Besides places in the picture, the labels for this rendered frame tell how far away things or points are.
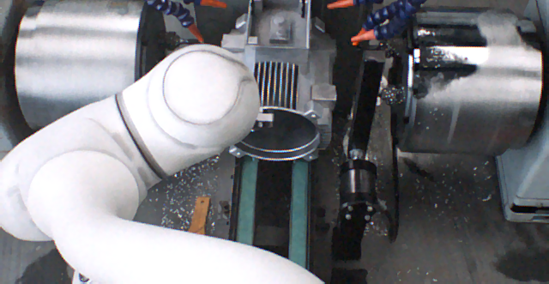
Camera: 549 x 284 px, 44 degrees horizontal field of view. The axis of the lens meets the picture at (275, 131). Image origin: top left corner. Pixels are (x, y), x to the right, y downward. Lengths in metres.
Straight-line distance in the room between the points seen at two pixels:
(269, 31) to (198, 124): 0.53
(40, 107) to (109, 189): 0.51
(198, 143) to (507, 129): 0.60
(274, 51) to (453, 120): 0.30
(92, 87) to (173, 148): 0.44
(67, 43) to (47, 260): 0.42
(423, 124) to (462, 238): 0.31
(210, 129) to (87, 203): 0.13
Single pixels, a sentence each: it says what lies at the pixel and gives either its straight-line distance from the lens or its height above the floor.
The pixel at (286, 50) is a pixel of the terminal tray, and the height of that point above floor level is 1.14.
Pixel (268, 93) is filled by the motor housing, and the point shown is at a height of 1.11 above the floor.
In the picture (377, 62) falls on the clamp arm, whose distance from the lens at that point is 0.92.
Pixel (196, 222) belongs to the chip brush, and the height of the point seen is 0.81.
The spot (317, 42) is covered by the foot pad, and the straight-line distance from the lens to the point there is 1.17.
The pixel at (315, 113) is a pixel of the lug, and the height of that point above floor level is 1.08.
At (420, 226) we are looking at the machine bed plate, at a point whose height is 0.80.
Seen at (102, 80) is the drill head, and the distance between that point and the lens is 1.08.
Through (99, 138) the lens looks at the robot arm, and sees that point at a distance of 0.66.
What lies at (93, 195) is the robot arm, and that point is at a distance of 0.62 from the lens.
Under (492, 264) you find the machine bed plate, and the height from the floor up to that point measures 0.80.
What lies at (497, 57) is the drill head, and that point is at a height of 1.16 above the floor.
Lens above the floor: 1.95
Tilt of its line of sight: 56 degrees down
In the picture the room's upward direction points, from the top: straight up
